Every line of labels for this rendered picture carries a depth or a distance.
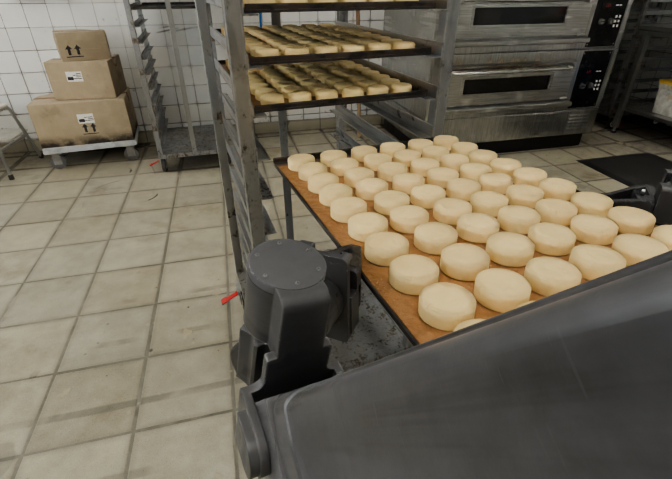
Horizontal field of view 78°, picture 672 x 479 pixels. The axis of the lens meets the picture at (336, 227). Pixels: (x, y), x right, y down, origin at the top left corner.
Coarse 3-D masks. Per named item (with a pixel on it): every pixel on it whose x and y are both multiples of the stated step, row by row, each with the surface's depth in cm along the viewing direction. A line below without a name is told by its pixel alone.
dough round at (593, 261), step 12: (576, 252) 43; (588, 252) 43; (600, 252) 43; (612, 252) 43; (576, 264) 43; (588, 264) 42; (600, 264) 41; (612, 264) 41; (624, 264) 42; (588, 276) 42; (600, 276) 41
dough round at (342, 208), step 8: (336, 200) 57; (344, 200) 57; (352, 200) 57; (360, 200) 57; (336, 208) 55; (344, 208) 55; (352, 208) 55; (360, 208) 55; (336, 216) 55; (344, 216) 55
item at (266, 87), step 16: (272, 64) 126; (288, 64) 120; (304, 64) 120; (320, 64) 121; (336, 64) 128; (352, 64) 120; (256, 80) 101; (272, 80) 102; (288, 80) 102; (304, 80) 101; (320, 80) 106; (336, 80) 101; (352, 80) 103; (368, 80) 101; (384, 80) 101; (256, 96) 91; (272, 96) 87; (288, 96) 89; (304, 96) 88; (320, 96) 90; (336, 96) 91; (352, 96) 92
